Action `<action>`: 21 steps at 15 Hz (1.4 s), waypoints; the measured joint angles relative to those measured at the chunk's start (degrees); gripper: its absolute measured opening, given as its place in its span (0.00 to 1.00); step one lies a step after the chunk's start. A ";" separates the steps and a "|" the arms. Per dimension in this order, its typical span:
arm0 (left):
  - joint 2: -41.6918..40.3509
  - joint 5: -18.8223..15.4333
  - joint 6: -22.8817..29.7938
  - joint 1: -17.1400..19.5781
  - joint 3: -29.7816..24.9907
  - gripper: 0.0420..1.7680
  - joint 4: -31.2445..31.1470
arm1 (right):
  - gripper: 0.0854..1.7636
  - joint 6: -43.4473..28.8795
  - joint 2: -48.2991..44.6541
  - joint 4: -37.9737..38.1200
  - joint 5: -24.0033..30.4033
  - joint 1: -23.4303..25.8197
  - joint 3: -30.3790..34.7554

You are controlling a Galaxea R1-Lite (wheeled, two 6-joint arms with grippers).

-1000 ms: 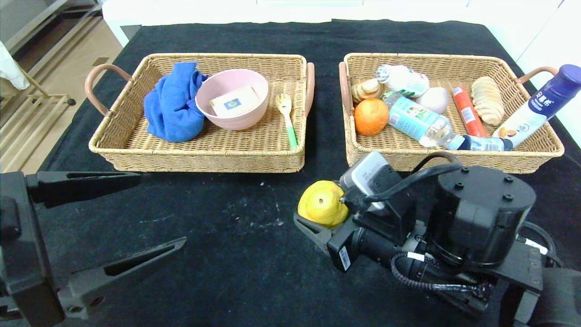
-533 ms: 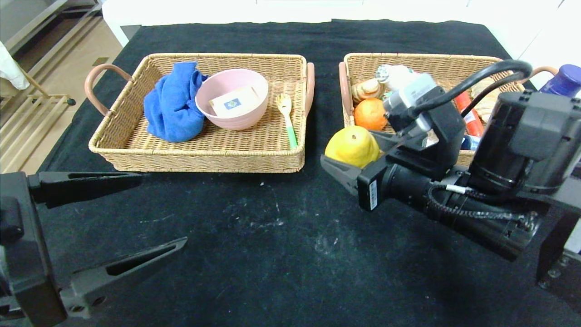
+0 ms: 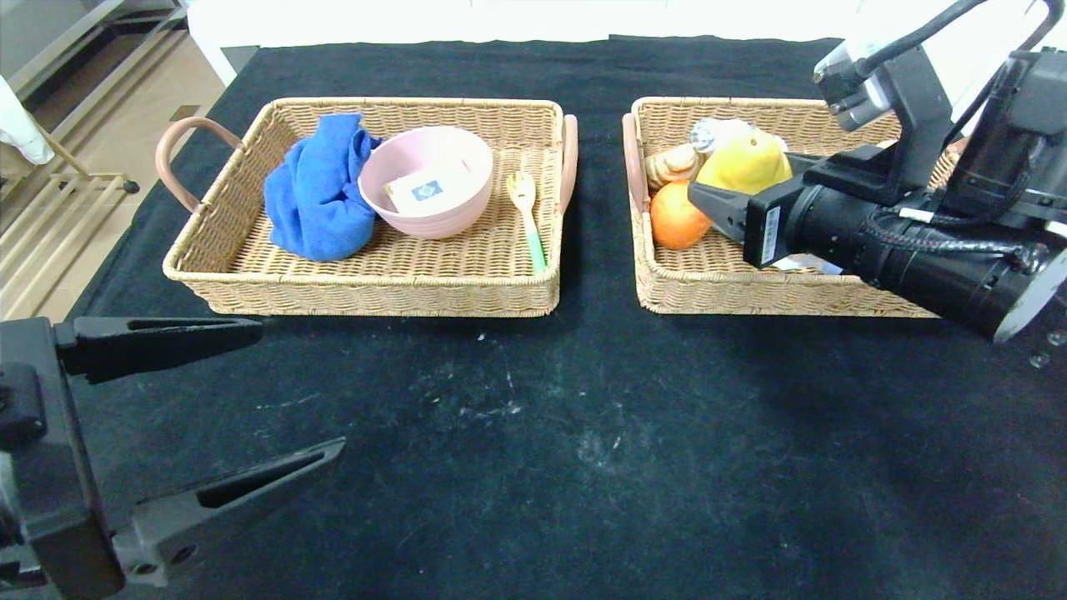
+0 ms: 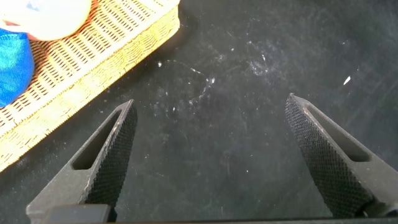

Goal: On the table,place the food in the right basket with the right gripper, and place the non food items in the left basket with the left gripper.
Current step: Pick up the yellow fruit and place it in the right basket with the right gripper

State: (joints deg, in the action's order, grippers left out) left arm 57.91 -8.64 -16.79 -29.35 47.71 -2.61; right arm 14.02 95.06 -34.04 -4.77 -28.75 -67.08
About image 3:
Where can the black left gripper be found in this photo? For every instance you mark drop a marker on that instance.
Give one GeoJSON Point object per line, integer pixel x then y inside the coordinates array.
{"type": "Point", "coordinates": [46, 475]}

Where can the white hanging cloth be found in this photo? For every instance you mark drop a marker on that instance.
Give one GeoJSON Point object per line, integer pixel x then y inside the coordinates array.
{"type": "Point", "coordinates": [21, 125]}

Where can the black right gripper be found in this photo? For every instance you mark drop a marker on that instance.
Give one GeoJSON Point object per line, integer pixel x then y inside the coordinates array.
{"type": "Point", "coordinates": [775, 225]}

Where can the clear water bottle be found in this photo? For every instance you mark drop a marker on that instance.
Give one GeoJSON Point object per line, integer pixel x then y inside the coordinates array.
{"type": "Point", "coordinates": [804, 265]}

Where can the white counter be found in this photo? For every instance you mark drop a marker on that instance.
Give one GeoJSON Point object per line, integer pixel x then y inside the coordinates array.
{"type": "Point", "coordinates": [333, 21]}

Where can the white milk drink bottle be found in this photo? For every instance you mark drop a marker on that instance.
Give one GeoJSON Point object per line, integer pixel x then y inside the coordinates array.
{"type": "Point", "coordinates": [721, 133]}

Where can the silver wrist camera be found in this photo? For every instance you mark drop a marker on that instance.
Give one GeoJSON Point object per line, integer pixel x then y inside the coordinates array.
{"type": "Point", "coordinates": [850, 87]}

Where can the metal shelf frame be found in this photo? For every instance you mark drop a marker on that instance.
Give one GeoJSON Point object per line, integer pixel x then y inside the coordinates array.
{"type": "Point", "coordinates": [83, 37]}

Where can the white card box blue diamond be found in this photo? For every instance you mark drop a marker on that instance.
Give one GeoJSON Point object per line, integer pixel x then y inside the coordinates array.
{"type": "Point", "coordinates": [425, 190]}

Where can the beige metal trolley rack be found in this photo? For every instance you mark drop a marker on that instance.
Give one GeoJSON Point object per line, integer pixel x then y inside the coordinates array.
{"type": "Point", "coordinates": [58, 225]}

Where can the pink bowl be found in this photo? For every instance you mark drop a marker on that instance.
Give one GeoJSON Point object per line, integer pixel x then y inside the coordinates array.
{"type": "Point", "coordinates": [442, 223]}

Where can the golden bread bun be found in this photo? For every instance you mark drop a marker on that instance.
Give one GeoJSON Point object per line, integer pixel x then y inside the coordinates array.
{"type": "Point", "coordinates": [667, 167]}

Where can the yellow pear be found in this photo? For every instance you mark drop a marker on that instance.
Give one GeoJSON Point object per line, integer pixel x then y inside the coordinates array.
{"type": "Point", "coordinates": [746, 165]}

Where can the black table cloth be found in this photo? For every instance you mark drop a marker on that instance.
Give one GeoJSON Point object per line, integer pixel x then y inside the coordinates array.
{"type": "Point", "coordinates": [583, 433]}

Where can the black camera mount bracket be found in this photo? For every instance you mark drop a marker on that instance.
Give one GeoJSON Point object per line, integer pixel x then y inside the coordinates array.
{"type": "Point", "coordinates": [917, 125]}

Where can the orange fruit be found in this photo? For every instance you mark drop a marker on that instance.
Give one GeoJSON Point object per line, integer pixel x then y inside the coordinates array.
{"type": "Point", "coordinates": [673, 221]}

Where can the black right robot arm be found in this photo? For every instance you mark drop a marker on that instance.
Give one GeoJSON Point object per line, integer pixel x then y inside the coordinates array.
{"type": "Point", "coordinates": [942, 267]}

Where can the blue cloth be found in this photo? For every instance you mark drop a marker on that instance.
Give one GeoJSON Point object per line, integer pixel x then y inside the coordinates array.
{"type": "Point", "coordinates": [321, 200]}

